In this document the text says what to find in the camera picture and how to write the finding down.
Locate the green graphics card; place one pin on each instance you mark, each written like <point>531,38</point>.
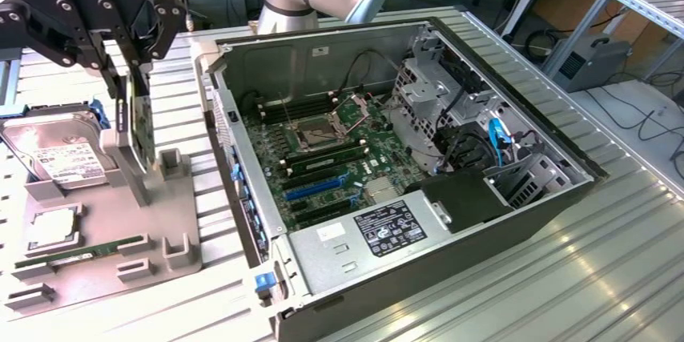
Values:
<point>137,129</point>

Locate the silver hard disk blue rails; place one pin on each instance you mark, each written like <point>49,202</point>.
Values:
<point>59,146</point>

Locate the black RAM slot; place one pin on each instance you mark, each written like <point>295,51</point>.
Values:
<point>345,147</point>
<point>342,142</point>
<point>273,102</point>
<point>278,114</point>
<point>274,106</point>
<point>277,110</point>

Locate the thin metal locking lever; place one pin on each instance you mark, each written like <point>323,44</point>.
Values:
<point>289,111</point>

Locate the metal socket cover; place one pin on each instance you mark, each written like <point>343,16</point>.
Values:
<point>350,111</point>

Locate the grey parts rack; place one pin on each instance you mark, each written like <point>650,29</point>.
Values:
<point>107,222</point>

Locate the silver CPU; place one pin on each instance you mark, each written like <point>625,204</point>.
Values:
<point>51,228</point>

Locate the green RAM stick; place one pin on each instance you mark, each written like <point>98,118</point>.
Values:
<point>70,256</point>
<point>326,165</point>

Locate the long black expansion slot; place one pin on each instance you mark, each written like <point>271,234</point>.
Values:
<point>326,208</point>
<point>329,217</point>
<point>313,182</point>

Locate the blue expansion slot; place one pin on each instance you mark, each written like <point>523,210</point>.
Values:
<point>315,191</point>

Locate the green motherboard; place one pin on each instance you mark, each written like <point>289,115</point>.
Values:
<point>387,146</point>

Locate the metal drive cage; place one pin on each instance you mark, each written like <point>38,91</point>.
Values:
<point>427,89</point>

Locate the silver chipset heatsink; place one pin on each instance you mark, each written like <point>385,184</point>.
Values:
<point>382,191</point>

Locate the blue case latch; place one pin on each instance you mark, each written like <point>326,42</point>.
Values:
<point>263,282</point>

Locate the silver power supply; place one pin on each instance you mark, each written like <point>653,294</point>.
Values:
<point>331,262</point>

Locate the black plastic cover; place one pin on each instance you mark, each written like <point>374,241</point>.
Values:
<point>459,202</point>

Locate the brown wooden panel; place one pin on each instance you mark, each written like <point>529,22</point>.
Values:
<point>578,5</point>

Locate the metal disk bay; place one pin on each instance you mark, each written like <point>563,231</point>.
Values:
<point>530,190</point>

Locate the open PC case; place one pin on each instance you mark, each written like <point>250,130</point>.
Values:
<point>427,278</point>

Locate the grey control box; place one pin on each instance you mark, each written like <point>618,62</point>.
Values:
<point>599,65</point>

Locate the aluminium profile frame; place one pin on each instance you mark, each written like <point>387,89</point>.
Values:
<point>653,1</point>

